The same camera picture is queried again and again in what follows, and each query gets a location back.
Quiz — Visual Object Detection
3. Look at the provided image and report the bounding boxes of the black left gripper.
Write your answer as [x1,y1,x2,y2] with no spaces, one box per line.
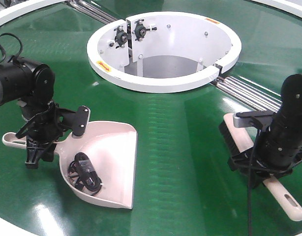
[16,100,76,169]

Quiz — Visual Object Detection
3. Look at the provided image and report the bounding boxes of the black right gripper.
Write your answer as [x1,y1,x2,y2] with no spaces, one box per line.
[228,147,302,188]

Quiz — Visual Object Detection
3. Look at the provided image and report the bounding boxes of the pink hand brush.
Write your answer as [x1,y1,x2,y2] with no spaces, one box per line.
[221,113,302,221]

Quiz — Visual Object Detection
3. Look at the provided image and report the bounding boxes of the black cable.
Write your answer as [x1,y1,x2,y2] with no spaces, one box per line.
[67,151,103,197]

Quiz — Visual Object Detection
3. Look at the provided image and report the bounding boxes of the pink plastic dustpan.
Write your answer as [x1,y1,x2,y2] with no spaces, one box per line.
[1,120,138,210]

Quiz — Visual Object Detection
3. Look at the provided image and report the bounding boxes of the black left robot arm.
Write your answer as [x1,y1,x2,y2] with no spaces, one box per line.
[0,43,76,169]

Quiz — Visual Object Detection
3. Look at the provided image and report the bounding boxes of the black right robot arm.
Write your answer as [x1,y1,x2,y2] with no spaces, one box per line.
[219,74,302,187]

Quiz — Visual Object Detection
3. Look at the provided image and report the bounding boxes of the steel transfer rollers right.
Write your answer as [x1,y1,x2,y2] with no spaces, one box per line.
[211,76,282,112]

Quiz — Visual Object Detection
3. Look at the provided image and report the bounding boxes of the steel transfer rollers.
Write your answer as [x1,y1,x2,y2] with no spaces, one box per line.
[66,0,118,24]
[211,76,282,112]

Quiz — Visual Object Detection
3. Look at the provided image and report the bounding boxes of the black left bearing block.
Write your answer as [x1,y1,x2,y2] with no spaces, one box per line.
[114,26,128,49]

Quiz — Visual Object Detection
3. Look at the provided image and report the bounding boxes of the black bearing block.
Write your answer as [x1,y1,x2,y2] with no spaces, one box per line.
[114,26,128,49]
[133,19,157,41]

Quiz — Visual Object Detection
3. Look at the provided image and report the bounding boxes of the steel transfer rollers rear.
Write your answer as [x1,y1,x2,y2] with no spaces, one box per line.
[66,0,118,24]

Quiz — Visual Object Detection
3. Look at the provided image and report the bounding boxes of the black right bearing block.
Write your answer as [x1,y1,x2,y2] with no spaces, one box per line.
[133,19,157,41]

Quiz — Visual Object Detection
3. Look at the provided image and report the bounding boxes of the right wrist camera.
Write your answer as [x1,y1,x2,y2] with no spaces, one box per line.
[233,110,274,131]

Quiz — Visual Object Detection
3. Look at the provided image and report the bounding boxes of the white inner conveyor ring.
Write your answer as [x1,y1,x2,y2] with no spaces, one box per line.
[86,11,242,93]

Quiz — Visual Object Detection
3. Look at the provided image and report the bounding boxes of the white outer conveyor rail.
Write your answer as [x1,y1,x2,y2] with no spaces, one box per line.
[0,0,302,27]

